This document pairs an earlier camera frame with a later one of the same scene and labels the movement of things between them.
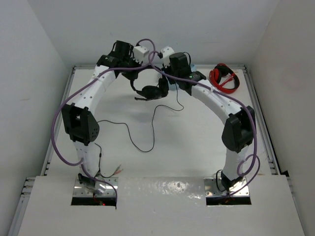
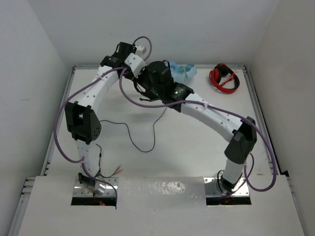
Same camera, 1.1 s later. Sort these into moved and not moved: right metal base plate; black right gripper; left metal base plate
Moved: black right gripper
Not moved: left metal base plate; right metal base plate
